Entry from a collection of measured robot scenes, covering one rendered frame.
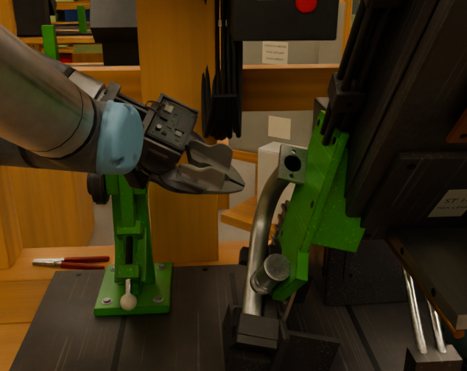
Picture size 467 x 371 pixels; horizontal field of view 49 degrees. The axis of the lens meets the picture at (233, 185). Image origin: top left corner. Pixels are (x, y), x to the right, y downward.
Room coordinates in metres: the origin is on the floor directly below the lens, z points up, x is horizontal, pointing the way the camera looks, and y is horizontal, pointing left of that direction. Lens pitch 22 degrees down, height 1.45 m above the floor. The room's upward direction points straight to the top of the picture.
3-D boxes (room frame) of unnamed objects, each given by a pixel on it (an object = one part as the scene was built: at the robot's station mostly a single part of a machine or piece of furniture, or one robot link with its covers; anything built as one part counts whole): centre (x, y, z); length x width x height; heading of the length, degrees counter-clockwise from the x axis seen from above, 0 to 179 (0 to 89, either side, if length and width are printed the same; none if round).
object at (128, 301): (0.74, 0.18, 0.96); 0.06 x 0.03 x 0.06; 4
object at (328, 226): (0.66, -0.14, 1.17); 0.13 x 0.12 x 0.20; 94
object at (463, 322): (0.64, -0.29, 1.11); 0.39 x 0.16 x 0.03; 4
